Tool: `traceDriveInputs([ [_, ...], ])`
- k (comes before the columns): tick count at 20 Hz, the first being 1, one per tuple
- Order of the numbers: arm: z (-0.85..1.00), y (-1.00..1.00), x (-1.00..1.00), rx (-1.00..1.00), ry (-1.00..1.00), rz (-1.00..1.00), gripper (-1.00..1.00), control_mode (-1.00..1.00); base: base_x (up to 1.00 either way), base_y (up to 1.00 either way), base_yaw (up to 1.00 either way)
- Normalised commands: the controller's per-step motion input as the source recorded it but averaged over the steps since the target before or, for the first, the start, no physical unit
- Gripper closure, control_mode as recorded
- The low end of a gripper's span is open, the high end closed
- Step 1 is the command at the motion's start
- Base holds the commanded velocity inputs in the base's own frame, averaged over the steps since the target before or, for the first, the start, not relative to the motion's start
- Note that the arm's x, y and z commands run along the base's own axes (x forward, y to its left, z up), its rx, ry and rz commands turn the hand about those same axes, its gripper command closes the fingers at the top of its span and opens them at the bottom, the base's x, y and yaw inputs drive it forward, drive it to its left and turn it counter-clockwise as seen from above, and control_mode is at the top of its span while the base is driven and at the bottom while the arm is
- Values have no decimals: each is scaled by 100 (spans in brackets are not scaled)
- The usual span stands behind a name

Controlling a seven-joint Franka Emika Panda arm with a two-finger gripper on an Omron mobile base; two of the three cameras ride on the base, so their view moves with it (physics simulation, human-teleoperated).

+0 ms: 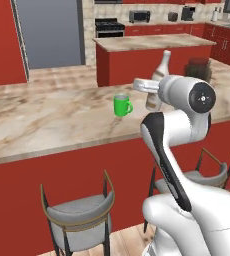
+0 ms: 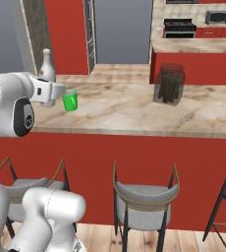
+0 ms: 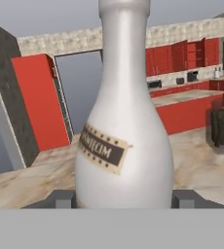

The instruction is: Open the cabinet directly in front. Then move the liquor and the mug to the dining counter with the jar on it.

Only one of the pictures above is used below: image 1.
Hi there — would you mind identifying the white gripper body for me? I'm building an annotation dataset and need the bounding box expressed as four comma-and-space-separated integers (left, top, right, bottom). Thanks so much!
132, 77, 160, 95

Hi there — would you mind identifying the red dining counter base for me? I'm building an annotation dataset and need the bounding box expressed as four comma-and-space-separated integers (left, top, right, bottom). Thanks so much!
0, 117, 230, 256

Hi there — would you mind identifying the red tall cabinet panel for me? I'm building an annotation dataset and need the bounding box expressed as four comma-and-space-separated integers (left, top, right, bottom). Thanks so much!
0, 0, 29, 88

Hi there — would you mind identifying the pale liquor bottle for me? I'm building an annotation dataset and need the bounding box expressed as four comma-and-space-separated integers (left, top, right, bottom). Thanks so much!
145, 49, 172, 112

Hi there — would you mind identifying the dark toaster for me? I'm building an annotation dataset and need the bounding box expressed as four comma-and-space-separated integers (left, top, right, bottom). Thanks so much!
167, 11, 179, 23

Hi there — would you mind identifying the green mug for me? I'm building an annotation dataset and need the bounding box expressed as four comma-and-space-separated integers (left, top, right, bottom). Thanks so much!
113, 93, 134, 118

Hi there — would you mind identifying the black and steel stove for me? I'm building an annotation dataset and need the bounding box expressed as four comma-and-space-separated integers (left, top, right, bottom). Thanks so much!
94, 17, 126, 39

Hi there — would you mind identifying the dark brown jar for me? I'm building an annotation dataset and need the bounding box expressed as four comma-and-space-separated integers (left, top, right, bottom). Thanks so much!
184, 57, 213, 84

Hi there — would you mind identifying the red base cabinet run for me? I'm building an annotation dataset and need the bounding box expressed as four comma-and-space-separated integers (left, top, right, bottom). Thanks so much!
202, 22, 230, 68
124, 23, 207, 38

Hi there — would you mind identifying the red wall cabinet run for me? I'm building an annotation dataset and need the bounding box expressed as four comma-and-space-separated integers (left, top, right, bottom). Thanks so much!
93, 0, 223, 5

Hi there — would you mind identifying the red kitchen island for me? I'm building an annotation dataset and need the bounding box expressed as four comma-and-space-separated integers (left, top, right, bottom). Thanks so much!
92, 33, 218, 88

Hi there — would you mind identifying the white paper towel roll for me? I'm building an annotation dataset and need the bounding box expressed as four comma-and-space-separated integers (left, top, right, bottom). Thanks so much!
211, 6, 223, 23

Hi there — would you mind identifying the grey fridge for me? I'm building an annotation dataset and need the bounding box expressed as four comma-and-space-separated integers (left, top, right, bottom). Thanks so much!
10, 0, 87, 80

